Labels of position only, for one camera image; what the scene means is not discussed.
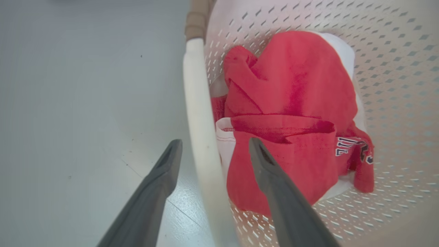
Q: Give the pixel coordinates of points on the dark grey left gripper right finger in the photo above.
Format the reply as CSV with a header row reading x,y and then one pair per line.
x,y
288,209

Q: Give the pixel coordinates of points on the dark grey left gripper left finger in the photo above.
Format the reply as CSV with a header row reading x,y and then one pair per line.
x,y
147,202

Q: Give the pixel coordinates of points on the white perforated plastic laundry basket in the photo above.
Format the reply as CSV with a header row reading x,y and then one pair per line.
x,y
394,103

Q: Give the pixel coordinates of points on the red garment with printed letters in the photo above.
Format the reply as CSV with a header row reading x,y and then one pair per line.
x,y
295,120

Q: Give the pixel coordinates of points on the white garment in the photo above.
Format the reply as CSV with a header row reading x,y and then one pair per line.
x,y
226,144

